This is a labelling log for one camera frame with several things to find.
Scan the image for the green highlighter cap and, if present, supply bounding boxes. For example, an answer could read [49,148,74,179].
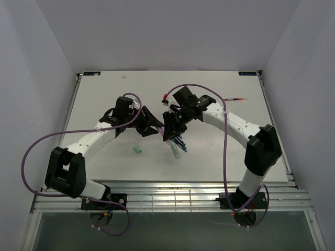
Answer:
[133,146,142,154]

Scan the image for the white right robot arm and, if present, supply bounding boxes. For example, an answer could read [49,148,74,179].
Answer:
[163,101,282,208]

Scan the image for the green highlighter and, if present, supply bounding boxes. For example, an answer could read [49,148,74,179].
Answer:
[170,141,181,159]

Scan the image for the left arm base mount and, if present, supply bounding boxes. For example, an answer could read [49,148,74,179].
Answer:
[80,193,128,211]

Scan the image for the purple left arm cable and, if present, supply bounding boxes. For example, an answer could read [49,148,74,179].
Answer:
[21,93,142,236]

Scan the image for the purple thin pen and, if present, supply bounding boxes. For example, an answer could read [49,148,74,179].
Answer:
[177,135,186,145]

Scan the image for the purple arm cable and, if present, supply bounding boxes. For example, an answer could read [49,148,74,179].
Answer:
[165,84,268,228]
[21,93,142,236]

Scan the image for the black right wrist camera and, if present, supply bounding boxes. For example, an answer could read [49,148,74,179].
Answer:
[173,86,198,107]

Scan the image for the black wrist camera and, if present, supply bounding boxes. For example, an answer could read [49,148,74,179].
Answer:
[113,96,134,119]
[173,86,198,107]

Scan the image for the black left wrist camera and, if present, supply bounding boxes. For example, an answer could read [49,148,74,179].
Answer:
[113,96,134,119]

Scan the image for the blue thin pen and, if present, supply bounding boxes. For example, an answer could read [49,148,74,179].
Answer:
[175,139,187,152]

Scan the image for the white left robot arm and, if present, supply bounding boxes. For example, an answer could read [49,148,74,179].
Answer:
[44,106,164,209]

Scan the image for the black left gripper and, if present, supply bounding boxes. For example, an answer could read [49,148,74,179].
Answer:
[125,106,164,137]

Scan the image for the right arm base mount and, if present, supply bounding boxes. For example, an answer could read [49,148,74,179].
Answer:
[216,192,267,209]

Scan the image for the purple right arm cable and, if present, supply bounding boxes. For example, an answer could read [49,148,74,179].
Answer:
[165,84,268,228]

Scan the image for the green thin pen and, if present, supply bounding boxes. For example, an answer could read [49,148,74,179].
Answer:
[176,138,187,149]

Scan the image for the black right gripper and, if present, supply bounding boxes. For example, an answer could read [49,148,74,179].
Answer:
[162,107,192,142]

